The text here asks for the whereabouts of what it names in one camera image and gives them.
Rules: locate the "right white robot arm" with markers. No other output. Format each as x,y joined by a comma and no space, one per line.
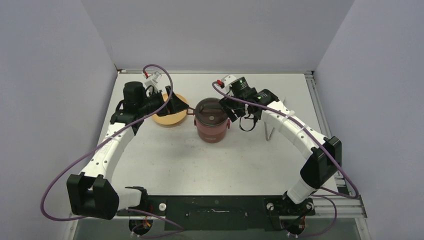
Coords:
322,153

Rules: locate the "aluminium frame rail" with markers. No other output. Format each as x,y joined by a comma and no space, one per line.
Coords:
175,161

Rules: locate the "red steel bowl tall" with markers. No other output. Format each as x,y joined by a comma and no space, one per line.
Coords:
212,138

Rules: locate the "grey transparent lid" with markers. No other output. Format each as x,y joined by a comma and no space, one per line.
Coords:
210,113

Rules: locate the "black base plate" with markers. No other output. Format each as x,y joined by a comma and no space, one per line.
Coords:
227,212

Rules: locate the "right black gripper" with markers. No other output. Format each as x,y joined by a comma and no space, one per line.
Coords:
228,103

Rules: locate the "orange plastic plate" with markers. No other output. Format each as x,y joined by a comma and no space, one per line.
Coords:
171,120

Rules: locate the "red steel bowl with handles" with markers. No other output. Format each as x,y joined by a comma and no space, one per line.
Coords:
222,127

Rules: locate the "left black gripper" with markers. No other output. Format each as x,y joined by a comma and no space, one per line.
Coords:
174,105

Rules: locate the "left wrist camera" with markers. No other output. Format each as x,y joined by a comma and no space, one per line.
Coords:
152,79

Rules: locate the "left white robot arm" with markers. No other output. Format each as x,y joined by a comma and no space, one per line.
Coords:
90,192

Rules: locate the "metal tongs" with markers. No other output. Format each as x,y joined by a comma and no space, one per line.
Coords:
268,129

